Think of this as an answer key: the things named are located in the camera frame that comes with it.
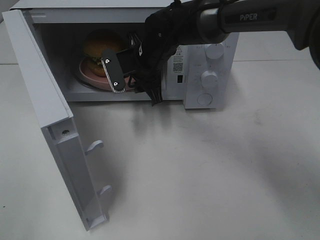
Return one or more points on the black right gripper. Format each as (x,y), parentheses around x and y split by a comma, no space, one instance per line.
(164,31)

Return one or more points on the burger with lettuce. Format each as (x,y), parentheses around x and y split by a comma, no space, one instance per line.
(94,45)

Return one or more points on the pink plate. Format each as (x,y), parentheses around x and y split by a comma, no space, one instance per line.
(93,74)

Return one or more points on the white microwave door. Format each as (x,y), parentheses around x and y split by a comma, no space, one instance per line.
(56,121)

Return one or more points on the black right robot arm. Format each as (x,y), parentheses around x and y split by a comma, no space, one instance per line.
(206,22)

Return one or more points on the white warning label sticker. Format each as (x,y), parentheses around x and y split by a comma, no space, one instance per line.
(178,60)

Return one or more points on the white microwave oven body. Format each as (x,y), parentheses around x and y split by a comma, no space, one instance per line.
(48,37)

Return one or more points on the lower white dial knob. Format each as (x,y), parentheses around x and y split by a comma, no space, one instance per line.
(209,79)

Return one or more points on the white dial knob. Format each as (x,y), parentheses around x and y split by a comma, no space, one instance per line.
(209,79)
(214,51)

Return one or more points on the upper white dial knob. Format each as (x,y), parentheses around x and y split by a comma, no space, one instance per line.
(214,51)

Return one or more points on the round white door button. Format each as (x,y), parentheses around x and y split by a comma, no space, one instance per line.
(204,99)

